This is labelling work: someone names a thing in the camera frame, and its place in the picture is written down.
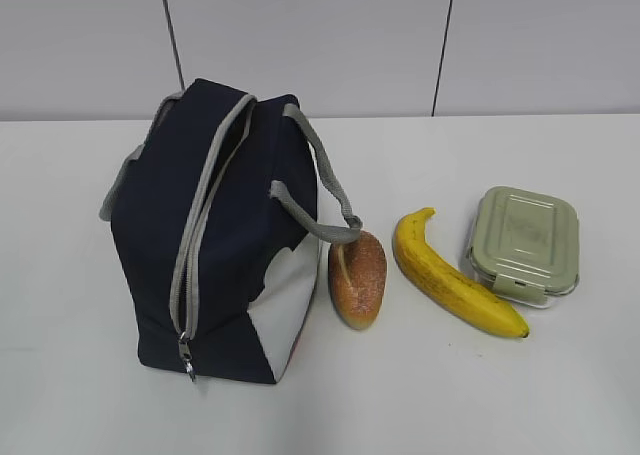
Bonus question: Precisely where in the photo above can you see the brown bread roll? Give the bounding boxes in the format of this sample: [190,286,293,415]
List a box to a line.
[328,231,387,330]

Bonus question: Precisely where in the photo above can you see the navy blue lunch bag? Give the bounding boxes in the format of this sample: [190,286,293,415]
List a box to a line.
[100,79,362,384]

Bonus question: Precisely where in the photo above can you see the yellow banana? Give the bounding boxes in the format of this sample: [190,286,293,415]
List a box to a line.
[392,207,530,339]

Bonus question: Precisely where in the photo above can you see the green lidded lunch box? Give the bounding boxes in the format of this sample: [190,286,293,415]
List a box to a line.
[464,186,580,309]

